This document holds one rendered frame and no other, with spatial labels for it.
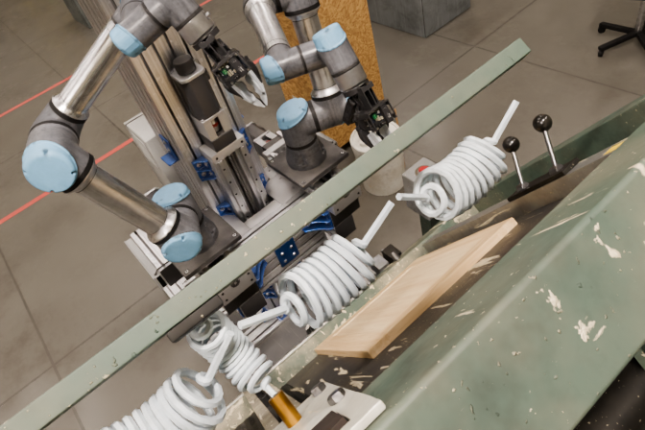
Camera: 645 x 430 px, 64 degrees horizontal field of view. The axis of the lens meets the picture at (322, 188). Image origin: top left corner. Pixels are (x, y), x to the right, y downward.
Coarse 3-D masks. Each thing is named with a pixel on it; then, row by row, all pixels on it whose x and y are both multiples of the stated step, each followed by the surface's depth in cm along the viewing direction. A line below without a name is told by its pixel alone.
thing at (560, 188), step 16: (592, 160) 92; (576, 176) 97; (544, 192) 106; (560, 192) 103; (496, 208) 123; (512, 208) 118; (528, 208) 113; (464, 224) 140; (480, 224) 132; (432, 240) 159; (448, 240) 151
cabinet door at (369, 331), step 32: (512, 224) 112; (448, 256) 128; (480, 256) 108; (384, 288) 158; (416, 288) 121; (448, 288) 105; (352, 320) 149; (384, 320) 115; (320, 352) 145; (352, 352) 110
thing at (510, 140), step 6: (510, 138) 116; (516, 138) 116; (504, 144) 117; (510, 144) 116; (516, 144) 116; (510, 150) 116; (516, 150) 116; (516, 156) 116; (516, 162) 116; (516, 168) 115; (522, 180) 115; (516, 186) 115; (522, 186) 113
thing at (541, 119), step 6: (540, 114) 105; (546, 114) 105; (534, 120) 106; (540, 120) 104; (546, 120) 104; (534, 126) 106; (540, 126) 105; (546, 126) 104; (546, 132) 105; (546, 138) 105; (546, 144) 105; (552, 150) 104; (552, 156) 104; (552, 162) 104; (552, 168) 103; (558, 168) 102; (552, 174) 103
